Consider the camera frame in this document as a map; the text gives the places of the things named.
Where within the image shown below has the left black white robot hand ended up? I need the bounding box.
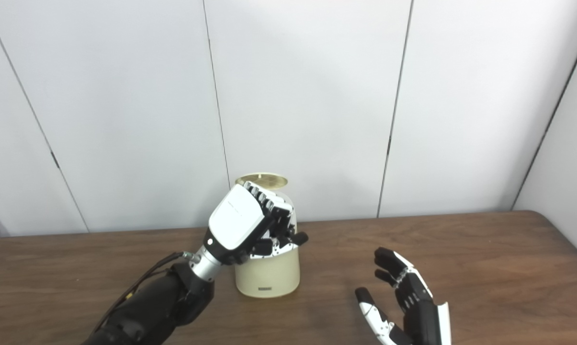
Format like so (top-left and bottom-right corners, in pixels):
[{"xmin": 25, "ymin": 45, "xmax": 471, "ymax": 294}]
[{"xmin": 204, "ymin": 184, "xmax": 309, "ymax": 267}]

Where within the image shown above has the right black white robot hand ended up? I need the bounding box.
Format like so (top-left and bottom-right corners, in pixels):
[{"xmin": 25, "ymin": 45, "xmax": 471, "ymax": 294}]
[{"xmin": 355, "ymin": 247, "xmax": 453, "ymax": 345}]

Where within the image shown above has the cream round bin lid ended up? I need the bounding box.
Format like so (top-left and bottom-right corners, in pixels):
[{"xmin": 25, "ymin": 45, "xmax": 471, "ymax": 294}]
[{"xmin": 235, "ymin": 173, "xmax": 289, "ymax": 189}]

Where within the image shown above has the cream-colored desktop trash bin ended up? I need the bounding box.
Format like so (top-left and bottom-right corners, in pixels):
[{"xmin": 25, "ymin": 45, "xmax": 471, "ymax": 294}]
[{"xmin": 234, "ymin": 184, "xmax": 301, "ymax": 299}]

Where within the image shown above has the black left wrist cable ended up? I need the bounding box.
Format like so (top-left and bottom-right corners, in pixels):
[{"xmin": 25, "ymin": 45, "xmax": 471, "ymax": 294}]
[{"xmin": 94, "ymin": 251, "xmax": 201, "ymax": 332}]

